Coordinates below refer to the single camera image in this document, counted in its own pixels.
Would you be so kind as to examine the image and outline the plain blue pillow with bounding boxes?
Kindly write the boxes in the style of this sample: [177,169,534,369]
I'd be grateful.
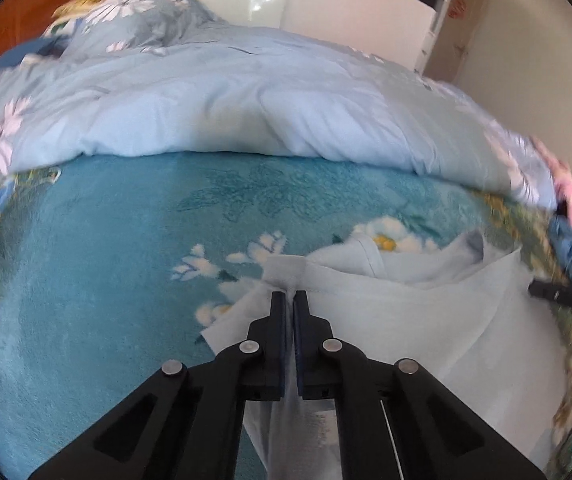
[0,35,72,91]

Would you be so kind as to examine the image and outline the light blue floral duvet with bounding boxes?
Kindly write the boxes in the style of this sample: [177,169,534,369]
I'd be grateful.
[0,22,559,211]

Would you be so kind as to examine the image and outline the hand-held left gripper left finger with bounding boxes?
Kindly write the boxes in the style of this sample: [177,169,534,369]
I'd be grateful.
[28,290,288,480]

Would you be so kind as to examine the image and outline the yellow floral pillow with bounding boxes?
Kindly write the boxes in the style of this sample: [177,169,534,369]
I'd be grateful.
[51,0,99,23]

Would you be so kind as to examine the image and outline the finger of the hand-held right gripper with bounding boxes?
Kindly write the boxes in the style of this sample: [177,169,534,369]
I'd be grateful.
[528,280,572,318]

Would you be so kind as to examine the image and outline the white wardrobe with black stripe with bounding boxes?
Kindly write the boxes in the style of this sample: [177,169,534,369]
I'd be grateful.
[108,0,459,73]

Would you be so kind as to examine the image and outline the light blue floral pillow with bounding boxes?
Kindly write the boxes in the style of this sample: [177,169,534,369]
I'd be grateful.
[41,0,227,58]

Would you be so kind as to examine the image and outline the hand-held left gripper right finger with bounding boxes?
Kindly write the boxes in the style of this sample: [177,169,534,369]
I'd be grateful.
[292,290,549,480]

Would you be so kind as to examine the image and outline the beige room door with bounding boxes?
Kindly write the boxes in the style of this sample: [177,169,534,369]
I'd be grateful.
[423,0,489,83]

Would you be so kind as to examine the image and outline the pink fleece blanket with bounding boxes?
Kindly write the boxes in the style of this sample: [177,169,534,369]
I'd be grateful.
[531,137,572,241]

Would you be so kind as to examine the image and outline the pale blue printed T-shirt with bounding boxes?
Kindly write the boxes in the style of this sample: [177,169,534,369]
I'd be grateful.
[198,230,572,480]

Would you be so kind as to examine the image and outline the carved wooden headboard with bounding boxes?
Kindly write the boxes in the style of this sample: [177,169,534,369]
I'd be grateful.
[0,0,112,91]

